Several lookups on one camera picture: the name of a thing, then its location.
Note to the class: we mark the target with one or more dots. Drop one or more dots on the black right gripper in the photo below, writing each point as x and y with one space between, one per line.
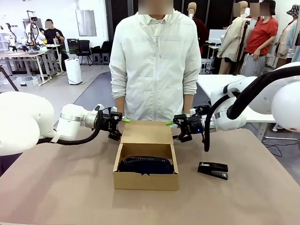
195 127

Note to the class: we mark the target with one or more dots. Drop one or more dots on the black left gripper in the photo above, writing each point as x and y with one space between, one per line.
106 123

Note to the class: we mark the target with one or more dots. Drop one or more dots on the navy blue fabric bag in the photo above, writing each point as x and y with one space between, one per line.
145 165

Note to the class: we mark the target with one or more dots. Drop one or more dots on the person's right forearm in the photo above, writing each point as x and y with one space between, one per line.
120 105

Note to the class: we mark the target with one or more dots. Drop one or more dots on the person's left forearm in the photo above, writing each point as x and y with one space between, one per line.
188 104

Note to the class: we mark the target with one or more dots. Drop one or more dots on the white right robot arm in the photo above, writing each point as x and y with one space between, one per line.
269 100

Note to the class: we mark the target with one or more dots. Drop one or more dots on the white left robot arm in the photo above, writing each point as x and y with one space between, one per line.
25 124

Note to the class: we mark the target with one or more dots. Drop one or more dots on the brown cardboard box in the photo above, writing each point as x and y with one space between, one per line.
145 161

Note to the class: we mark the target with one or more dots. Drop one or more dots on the silver wristwatch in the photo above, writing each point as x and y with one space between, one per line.
187 114

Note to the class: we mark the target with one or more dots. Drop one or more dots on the black bag on floor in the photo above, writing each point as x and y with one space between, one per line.
204 109

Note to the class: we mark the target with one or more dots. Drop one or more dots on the black stapler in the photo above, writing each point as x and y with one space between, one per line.
213 170

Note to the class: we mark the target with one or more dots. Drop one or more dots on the person in white jacket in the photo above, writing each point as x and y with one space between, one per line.
155 65

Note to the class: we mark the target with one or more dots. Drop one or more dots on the grey stool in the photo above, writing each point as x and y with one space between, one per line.
105 58
96 58

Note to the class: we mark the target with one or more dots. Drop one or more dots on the white air purifier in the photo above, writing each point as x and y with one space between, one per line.
73 71

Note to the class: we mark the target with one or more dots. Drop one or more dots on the black office chair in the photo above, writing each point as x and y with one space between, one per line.
84 50

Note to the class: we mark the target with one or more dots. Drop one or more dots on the mannequin in beige jacket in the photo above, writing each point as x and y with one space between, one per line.
230 37

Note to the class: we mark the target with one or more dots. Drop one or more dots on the grey background workbench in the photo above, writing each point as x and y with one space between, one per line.
35 63

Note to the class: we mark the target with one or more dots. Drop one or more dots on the person in black shirt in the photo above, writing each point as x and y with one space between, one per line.
53 35

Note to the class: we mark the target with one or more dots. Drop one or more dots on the bald tan mannequin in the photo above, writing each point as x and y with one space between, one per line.
192 9

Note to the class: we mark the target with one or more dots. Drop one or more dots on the black tripod leg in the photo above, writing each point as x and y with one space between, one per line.
8 78

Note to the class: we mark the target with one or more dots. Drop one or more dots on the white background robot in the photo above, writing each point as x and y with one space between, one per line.
32 30

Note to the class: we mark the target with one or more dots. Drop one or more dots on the mannequin with bucket hat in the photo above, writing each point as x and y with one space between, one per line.
289 35

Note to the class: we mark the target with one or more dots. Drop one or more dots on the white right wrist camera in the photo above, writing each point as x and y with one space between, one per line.
194 110

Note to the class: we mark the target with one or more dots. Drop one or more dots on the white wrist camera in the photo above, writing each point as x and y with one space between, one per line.
194 110
99 108

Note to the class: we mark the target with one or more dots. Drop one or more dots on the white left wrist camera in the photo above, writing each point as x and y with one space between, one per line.
99 108

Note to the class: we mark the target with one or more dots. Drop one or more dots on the grey wall panel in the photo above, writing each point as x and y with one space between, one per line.
85 22

